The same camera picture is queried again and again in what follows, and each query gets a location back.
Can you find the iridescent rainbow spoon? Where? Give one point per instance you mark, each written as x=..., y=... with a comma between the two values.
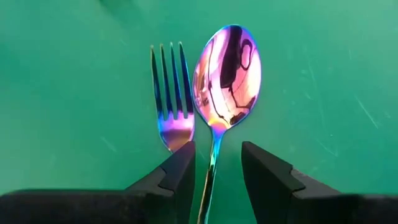
x=227, y=77

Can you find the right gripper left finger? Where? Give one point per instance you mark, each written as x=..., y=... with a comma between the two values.
x=93, y=208

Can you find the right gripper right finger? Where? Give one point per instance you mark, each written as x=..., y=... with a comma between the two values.
x=311, y=208

